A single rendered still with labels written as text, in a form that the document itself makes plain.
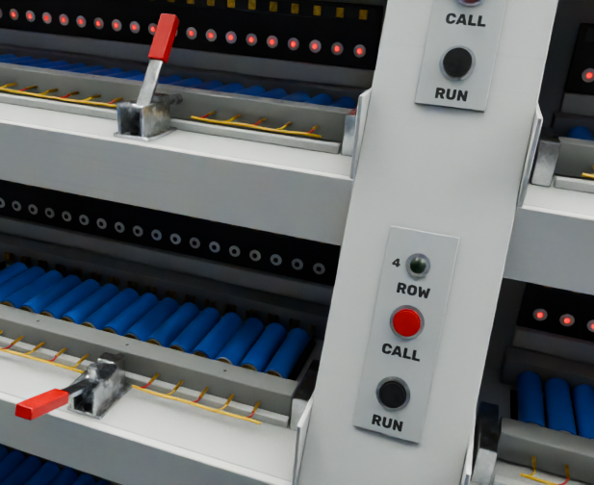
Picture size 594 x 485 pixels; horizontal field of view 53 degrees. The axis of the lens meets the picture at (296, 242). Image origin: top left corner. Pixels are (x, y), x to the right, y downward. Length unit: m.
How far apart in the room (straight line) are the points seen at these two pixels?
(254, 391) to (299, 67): 0.29
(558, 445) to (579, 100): 0.27
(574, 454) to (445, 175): 0.20
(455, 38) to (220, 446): 0.30
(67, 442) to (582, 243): 0.36
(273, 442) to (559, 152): 0.27
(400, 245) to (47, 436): 0.29
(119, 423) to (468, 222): 0.27
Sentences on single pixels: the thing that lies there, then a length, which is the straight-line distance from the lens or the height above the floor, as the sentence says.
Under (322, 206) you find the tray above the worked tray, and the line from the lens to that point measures 0.37.
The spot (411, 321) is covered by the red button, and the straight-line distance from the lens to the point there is 0.35.
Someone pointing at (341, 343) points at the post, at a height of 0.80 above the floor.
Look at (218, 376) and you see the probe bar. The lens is 0.44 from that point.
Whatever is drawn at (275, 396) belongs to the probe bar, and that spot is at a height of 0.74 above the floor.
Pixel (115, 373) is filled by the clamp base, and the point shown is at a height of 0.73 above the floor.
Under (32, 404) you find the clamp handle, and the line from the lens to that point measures 0.40.
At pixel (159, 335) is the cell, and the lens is 0.49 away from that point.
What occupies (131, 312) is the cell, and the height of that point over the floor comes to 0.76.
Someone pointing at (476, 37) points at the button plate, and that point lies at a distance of 0.37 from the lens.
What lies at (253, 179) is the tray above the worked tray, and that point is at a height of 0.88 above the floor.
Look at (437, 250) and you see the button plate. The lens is 0.35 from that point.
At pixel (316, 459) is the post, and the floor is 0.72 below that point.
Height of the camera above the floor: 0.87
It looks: 3 degrees down
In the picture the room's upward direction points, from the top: 10 degrees clockwise
